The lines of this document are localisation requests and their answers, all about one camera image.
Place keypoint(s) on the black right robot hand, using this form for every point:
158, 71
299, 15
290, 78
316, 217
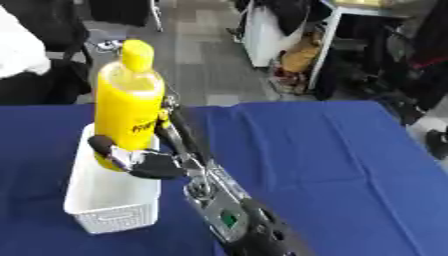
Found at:
156, 165

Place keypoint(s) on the yellow plastic bottle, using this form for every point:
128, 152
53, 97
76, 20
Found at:
128, 106

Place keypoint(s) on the black shoe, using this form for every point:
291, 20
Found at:
437, 143

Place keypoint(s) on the yellow-brown bag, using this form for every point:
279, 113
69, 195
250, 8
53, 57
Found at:
300, 56

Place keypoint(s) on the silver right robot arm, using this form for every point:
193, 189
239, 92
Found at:
233, 213

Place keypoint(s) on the white cabinet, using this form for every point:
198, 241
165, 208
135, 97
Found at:
262, 36

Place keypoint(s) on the white plastic basket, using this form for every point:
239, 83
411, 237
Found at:
111, 196

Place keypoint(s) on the black garment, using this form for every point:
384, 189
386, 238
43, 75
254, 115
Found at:
291, 13

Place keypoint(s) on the person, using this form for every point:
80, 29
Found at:
23, 56

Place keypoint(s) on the white table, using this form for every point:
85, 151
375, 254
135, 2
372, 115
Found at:
335, 20

